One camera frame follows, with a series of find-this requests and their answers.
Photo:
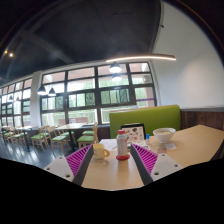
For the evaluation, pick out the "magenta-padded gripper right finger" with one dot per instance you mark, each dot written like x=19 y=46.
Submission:
x=163 y=165

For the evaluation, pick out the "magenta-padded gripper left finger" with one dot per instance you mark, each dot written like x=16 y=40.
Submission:
x=60 y=168

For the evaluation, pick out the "white red-capped drink bottle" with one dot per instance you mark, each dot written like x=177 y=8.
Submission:
x=122 y=143

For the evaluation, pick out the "white bowl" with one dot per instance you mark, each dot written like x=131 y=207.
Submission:
x=164 y=135

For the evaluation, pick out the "group of green-seated wooden chairs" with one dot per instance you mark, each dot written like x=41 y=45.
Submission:
x=60 y=137

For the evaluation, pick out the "cream ceramic mug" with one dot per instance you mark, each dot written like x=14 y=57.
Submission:
x=98 y=151

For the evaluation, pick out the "black-framed tablet with stickers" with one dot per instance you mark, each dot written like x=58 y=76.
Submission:
x=136 y=132

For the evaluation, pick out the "wooden dining table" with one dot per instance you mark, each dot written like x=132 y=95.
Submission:
x=70 y=126
x=26 y=128

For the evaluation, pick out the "green upholstered bench seat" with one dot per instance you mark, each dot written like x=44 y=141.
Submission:
x=150 y=116

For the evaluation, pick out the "group of black pendant lamps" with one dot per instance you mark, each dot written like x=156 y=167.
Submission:
x=115 y=68

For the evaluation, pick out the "long curved linear ceiling light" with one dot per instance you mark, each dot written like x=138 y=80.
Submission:
x=143 y=58

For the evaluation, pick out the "black-framed window wall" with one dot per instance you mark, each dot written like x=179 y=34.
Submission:
x=81 y=93

